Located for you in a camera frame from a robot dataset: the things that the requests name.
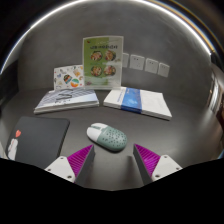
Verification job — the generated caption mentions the white ceiling light strip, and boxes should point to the white ceiling light strip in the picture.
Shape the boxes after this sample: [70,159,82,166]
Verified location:
[0,0,215,75]

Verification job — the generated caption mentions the green menu sign stand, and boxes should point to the green menu sign stand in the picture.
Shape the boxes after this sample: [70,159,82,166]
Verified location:
[82,35,125,91]

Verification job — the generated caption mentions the white and green computer mouse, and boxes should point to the white and green computer mouse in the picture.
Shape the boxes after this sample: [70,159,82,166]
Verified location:
[86,122,129,153]

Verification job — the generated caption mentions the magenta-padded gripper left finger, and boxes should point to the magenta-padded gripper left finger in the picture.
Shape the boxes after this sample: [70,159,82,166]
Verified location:
[44,144,96,184]

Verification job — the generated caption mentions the black mouse pad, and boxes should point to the black mouse pad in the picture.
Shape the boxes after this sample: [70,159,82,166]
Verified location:
[4,115,71,170]

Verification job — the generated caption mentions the white book with blue band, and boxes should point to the white book with blue band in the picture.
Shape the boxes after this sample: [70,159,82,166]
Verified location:
[102,86,173,121]

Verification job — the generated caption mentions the grey striped book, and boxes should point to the grey striped book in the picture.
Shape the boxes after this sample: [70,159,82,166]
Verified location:
[33,87,101,115]

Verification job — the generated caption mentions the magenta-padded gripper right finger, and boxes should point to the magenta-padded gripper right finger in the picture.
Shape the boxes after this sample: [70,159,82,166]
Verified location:
[132,143,184,186]

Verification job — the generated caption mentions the white wall socket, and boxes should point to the white wall socket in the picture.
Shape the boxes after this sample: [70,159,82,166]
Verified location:
[157,62,171,79]
[121,52,130,69]
[129,54,146,71]
[144,57,160,75]

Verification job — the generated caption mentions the white sticker card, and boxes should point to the white sticker card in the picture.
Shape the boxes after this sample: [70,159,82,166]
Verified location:
[53,64,85,91]

